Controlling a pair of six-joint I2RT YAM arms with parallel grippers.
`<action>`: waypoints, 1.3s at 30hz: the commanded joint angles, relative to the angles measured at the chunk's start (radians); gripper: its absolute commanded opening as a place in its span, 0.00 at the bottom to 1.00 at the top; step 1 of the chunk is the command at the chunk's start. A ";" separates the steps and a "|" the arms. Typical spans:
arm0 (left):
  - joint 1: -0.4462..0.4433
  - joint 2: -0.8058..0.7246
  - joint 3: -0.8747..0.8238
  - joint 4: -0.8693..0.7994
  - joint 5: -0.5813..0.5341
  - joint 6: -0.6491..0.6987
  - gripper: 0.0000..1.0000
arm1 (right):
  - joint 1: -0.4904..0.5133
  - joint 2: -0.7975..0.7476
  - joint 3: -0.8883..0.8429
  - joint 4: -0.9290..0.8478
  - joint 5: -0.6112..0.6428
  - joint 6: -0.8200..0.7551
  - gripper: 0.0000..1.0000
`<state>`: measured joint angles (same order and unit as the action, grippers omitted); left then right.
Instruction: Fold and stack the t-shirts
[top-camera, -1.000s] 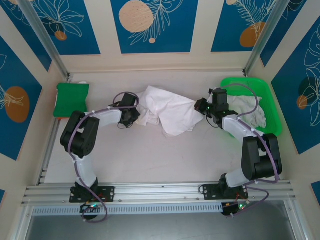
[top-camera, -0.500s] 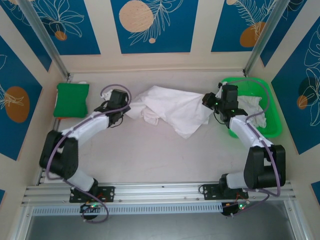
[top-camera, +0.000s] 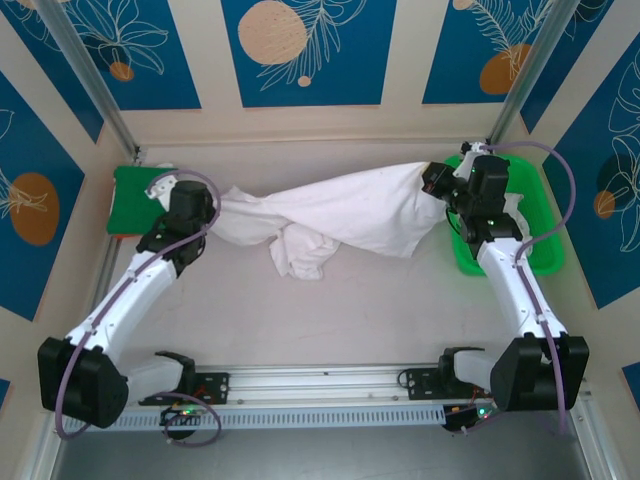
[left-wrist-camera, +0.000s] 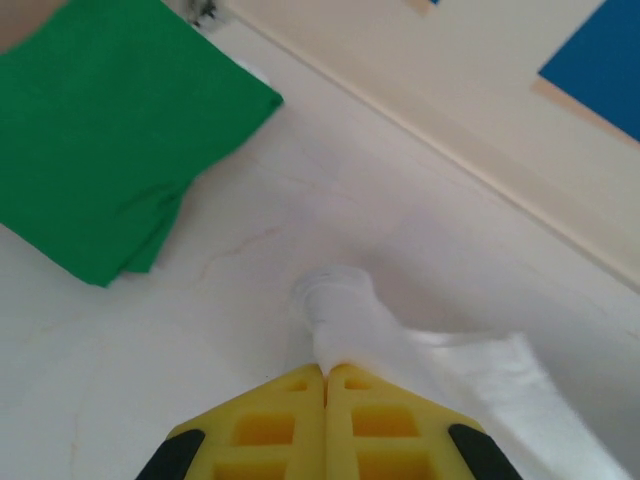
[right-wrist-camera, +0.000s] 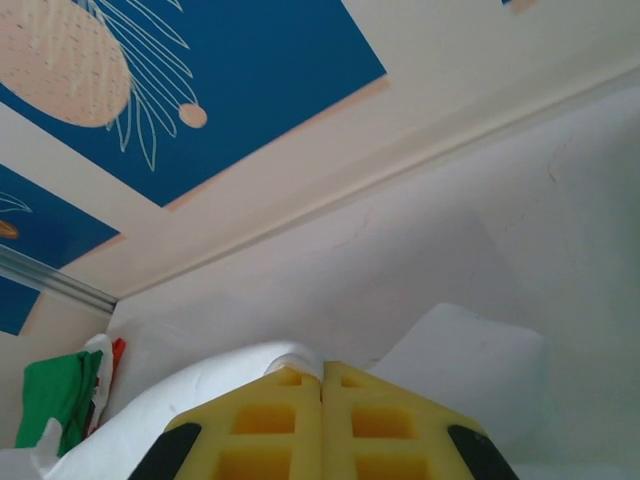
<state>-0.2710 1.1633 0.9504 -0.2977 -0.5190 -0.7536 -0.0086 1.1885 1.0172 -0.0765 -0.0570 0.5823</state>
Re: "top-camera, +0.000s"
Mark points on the small circuit board green LED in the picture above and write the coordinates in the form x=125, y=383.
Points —
x=480, y=412
x=186, y=412

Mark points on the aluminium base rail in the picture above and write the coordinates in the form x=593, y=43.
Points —
x=320, y=382

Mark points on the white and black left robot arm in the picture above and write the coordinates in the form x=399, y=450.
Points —
x=140, y=290

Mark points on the large white t-shirt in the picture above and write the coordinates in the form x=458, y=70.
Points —
x=350, y=210

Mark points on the aluminium side rail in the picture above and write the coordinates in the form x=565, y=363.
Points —
x=107, y=270

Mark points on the aluminium frame post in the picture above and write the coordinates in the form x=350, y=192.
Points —
x=525, y=70
x=95, y=80

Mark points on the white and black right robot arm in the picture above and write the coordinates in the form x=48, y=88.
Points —
x=505, y=280

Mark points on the folded orange t-shirt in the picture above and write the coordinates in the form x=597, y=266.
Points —
x=125, y=237

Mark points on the folded green t-shirt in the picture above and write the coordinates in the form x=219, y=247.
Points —
x=132, y=205

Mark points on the blue floral wall panel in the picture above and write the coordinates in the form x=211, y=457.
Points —
x=35, y=210
x=150, y=60
x=600, y=210
x=45, y=65
x=585, y=60
x=470, y=50
x=310, y=50

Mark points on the small folded white cloth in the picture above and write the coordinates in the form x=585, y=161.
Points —
x=165, y=164

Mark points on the green plastic basket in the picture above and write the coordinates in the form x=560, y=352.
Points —
x=542, y=250

